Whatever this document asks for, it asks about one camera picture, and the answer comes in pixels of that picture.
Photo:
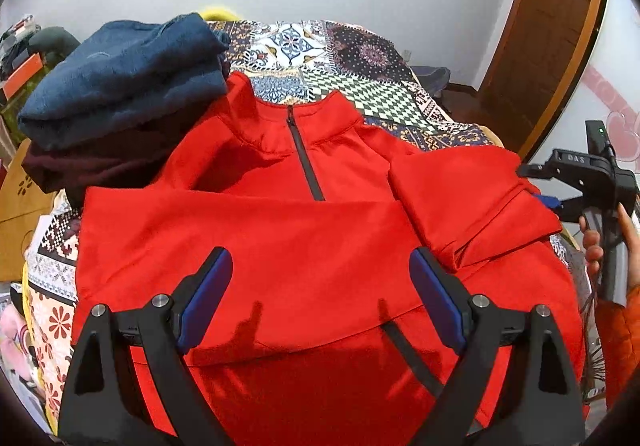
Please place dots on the patchwork patterned bedsheet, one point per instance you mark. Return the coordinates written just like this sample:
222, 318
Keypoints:
350, 71

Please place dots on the grey plush cushion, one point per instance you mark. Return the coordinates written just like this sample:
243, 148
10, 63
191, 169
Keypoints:
52, 44

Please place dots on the blue fleece garment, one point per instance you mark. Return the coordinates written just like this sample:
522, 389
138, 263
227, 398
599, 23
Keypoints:
125, 76

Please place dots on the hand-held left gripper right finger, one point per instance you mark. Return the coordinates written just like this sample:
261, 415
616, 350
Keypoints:
432, 296

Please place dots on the pink soft toy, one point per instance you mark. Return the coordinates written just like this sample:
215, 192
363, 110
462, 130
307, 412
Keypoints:
15, 341

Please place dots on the dark grey bag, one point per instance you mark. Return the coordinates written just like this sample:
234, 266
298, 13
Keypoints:
434, 79

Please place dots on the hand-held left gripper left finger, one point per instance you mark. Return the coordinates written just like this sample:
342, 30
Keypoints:
212, 296

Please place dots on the maroon garment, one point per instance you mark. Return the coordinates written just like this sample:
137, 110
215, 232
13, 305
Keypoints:
90, 166

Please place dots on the red zip-neck jacket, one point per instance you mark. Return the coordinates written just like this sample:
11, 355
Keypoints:
300, 236

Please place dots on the yellow foam tube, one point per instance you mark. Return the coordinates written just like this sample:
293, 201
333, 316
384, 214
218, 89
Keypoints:
220, 14

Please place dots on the orange box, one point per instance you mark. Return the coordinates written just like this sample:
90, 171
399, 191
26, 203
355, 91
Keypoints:
20, 76

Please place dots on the person's orange-sleeved right forearm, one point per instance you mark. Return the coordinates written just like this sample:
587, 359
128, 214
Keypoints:
620, 351

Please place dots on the brown wooden door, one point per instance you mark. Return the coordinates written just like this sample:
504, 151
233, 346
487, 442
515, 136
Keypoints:
540, 26

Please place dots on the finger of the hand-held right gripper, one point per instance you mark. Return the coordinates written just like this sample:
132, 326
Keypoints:
547, 201
537, 171

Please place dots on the person's right hand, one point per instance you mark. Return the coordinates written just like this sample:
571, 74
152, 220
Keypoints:
592, 246

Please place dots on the wooden board with flower cutouts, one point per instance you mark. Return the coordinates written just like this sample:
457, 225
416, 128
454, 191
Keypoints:
20, 226

